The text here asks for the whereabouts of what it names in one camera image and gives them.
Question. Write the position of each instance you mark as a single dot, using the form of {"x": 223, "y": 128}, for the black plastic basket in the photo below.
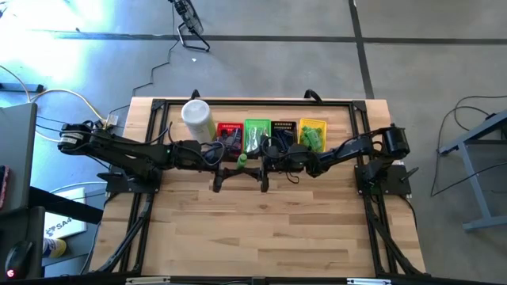
{"x": 283, "y": 124}

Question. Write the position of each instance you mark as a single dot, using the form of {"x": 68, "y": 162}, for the yellow plastic basket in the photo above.
{"x": 322, "y": 122}

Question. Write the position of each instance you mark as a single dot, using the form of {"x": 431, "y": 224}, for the silver aluminium bar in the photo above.
{"x": 368, "y": 282}
{"x": 146, "y": 280}

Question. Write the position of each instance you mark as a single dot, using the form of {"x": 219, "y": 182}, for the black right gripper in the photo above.
{"x": 295, "y": 158}

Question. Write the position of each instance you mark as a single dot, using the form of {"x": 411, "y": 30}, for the white green wipes canister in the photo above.
{"x": 196, "y": 115}

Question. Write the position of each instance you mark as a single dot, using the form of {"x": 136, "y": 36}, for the dark packet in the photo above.
{"x": 282, "y": 136}

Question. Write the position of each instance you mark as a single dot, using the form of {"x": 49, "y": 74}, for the yellow white cup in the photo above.
{"x": 55, "y": 248}

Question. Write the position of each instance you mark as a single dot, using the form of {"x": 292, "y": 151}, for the red plastic basket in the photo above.
{"x": 237, "y": 125}

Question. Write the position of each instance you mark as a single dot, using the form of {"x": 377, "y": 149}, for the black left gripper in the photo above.
{"x": 190, "y": 155}

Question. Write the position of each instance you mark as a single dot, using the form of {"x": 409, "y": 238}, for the green plastic basket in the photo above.
{"x": 257, "y": 122}

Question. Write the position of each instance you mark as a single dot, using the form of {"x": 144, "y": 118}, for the grey floor bar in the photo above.
{"x": 24, "y": 88}

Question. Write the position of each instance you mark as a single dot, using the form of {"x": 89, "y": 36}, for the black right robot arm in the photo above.
{"x": 356, "y": 148}

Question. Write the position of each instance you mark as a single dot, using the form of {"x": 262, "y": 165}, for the black table clamp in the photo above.
{"x": 195, "y": 94}
{"x": 313, "y": 95}

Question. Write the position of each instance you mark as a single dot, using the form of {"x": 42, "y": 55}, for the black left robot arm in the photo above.
{"x": 119, "y": 152}

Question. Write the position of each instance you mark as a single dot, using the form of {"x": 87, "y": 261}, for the white printed box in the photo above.
{"x": 63, "y": 229}

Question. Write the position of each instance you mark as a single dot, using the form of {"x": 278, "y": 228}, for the white power strip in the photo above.
{"x": 113, "y": 118}

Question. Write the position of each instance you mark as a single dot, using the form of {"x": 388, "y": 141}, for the grey cabinet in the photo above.
{"x": 16, "y": 158}

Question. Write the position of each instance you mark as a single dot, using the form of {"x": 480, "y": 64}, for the black side desk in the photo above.
{"x": 20, "y": 229}

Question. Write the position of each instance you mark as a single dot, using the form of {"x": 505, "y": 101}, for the black aluminium table frame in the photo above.
{"x": 257, "y": 102}

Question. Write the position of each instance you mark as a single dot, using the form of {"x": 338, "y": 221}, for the black computer mouse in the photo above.
{"x": 17, "y": 257}

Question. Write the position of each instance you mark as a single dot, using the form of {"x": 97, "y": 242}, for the grey metal table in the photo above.
{"x": 472, "y": 186}

